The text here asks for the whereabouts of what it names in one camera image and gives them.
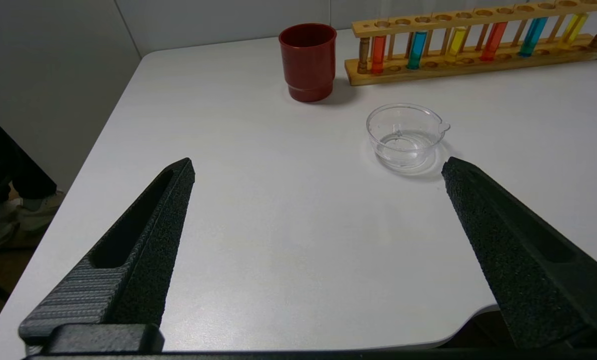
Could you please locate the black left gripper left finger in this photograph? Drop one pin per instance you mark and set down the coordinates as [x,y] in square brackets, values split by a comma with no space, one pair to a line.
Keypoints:
[128,260]

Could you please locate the red pigment glass test tube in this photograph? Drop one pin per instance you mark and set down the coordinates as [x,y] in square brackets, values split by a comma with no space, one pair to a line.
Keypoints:
[378,55]
[493,40]

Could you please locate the dark trouser leg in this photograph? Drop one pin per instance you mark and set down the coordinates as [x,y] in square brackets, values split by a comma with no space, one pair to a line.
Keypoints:
[8,165]

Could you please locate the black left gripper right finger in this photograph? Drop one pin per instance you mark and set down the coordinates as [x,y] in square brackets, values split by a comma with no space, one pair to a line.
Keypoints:
[528,270]

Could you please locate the blue pigment glass test tube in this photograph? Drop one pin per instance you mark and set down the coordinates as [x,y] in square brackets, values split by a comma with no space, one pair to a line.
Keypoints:
[417,50]
[532,36]

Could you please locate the yellow pigment glass test tube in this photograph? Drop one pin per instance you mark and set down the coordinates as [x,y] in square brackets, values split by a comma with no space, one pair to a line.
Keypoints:
[573,27]
[457,42]

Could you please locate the dark red plastic cup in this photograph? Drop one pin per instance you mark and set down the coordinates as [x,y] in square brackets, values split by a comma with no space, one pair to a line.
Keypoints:
[308,60]

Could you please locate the clear glass spouted dish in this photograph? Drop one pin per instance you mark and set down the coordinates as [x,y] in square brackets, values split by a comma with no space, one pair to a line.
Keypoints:
[406,142]

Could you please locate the wooden test tube rack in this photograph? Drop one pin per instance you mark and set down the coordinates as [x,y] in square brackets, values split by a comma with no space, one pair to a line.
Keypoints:
[478,62]

